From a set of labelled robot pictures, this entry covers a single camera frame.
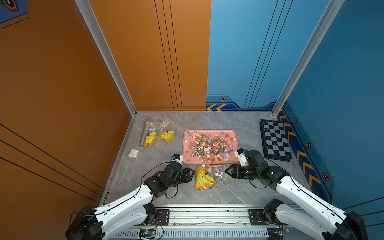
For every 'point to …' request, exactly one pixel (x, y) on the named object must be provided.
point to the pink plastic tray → (210, 146)
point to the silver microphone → (144, 134)
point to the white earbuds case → (133, 153)
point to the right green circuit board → (275, 233)
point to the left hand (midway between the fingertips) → (193, 170)
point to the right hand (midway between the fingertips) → (228, 171)
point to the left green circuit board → (148, 233)
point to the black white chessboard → (275, 141)
